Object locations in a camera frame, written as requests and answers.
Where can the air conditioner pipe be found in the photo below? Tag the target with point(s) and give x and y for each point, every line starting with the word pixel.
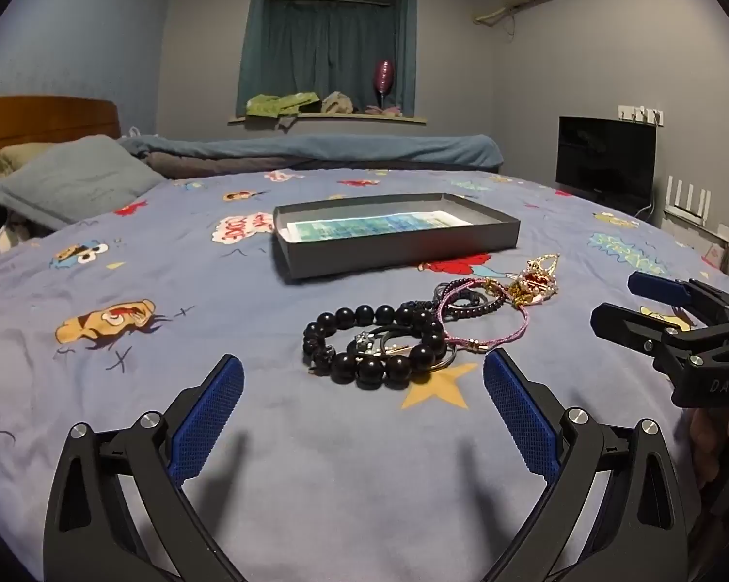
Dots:
pixel 492 12

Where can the beige cloth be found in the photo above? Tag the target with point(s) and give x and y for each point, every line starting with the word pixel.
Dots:
pixel 338 103

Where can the thin silver bangle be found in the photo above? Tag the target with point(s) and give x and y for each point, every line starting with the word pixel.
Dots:
pixel 449 361

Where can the striped cushion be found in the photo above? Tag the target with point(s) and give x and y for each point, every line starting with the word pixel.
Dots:
pixel 1 242

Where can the grey-blue pillow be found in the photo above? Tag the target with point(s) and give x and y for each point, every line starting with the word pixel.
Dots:
pixel 80 182

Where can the pink balloon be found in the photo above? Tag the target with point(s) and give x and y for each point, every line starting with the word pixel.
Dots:
pixel 383 76

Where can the blue duvet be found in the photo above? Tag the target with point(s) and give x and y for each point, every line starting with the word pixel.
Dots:
pixel 340 148

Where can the person's right hand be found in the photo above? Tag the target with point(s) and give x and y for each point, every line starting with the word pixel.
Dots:
pixel 707 442

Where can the blue cartoon printed bed sheet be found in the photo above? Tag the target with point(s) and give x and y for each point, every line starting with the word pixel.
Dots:
pixel 158 327

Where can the green cloth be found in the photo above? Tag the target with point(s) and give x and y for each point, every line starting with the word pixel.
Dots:
pixel 279 104

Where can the pink cloth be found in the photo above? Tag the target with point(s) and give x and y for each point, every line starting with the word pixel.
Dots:
pixel 382 110

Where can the grey shallow cardboard box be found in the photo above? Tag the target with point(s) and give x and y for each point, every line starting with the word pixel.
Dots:
pixel 395 251

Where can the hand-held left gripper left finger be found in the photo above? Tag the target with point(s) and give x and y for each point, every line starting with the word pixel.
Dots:
pixel 210 418

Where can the wooden headboard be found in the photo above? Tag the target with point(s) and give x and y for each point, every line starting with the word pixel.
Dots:
pixel 43 118

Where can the yellowish pillow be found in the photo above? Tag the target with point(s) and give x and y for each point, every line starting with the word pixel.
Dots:
pixel 13 159

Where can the grey blanket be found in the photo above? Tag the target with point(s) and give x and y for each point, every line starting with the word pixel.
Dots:
pixel 207 165

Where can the black monitor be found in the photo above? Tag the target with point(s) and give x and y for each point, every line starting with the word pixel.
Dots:
pixel 604 157

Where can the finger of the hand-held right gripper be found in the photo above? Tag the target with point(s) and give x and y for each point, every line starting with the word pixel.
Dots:
pixel 661 288
pixel 625 324

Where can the white router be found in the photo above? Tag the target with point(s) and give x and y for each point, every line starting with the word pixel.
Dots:
pixel 695 215

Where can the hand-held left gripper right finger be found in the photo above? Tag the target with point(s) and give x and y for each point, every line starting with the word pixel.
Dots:
pixel 519 418

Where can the white wall sockets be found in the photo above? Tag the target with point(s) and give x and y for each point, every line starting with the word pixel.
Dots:
pixel 640 115

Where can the blue-green paper liner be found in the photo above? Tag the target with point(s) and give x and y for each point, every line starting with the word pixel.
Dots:
pixel 376 225

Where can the window sill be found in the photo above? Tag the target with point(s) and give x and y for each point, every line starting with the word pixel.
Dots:
pixel 340 118

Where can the gold and red jewelry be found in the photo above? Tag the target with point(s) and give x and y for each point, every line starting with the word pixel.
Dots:
pixel 531 285

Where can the teal curtain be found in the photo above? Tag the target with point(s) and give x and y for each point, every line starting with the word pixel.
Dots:
pixel 322 42

